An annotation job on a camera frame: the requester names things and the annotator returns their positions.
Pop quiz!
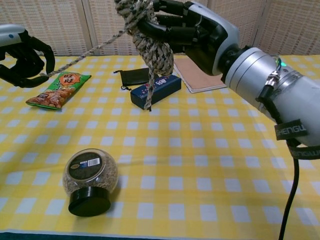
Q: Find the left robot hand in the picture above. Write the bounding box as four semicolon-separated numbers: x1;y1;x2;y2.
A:
0;24;55;88

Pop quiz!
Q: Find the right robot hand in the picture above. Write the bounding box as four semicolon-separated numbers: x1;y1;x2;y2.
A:
138;0;240;76

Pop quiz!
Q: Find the speckled braided rope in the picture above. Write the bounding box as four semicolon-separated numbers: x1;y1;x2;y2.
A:
39;0;175;112

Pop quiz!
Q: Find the green snack bag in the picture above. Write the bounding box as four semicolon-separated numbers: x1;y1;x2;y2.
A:
25;71;92;111

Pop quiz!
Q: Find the brown spiral notebook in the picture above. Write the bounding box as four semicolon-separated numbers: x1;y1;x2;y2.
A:
173;57;228;94

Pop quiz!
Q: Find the woven folding screen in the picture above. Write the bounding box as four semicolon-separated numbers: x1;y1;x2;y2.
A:
0;0;320;57

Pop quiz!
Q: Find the dark blue floral box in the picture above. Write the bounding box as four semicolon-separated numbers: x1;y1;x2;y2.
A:
130;74;182;110

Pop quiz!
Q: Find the yellow checkered tablecloth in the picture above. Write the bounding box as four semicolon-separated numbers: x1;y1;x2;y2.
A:
0;54;320;233

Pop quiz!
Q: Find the round jar with black lid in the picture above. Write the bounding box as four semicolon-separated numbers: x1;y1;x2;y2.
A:
62;148;119;217

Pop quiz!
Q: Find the black drawstring pouch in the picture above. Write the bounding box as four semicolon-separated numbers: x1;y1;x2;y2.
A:
113;67;151;91

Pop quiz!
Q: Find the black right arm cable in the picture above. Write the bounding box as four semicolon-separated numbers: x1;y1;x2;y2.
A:
256;71;308;240

